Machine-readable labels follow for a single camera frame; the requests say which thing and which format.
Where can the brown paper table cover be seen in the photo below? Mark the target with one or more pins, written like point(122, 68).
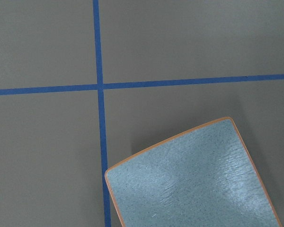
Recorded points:
point(84, 84)

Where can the grey square plate orange rim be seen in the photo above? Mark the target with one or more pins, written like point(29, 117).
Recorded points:
point(203, 177)

